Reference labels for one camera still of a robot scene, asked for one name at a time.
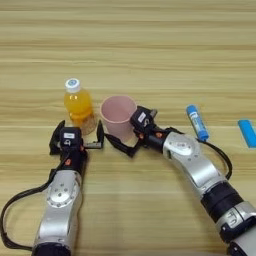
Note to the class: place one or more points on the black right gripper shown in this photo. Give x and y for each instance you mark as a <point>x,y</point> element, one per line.
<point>151,138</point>

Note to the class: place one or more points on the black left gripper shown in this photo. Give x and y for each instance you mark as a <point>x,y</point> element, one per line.
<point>75,160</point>

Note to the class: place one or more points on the pink plastic cup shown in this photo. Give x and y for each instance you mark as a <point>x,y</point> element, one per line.
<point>116,116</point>

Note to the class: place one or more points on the orange juice bottle white cap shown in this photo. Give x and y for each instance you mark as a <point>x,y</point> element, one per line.
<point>78,103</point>

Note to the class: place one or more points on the blue glue stick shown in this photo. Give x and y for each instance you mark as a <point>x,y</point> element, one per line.
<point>197,121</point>

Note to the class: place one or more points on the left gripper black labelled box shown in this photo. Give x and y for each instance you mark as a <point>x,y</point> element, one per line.
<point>70,136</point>

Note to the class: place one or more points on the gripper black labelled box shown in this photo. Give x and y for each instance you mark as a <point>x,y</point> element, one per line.
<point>70,136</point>
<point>141,117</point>

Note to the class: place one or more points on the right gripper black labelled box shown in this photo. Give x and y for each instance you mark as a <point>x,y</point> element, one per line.
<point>141,117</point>

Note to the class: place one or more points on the flat blue bar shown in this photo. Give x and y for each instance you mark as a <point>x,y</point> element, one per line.
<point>248,133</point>

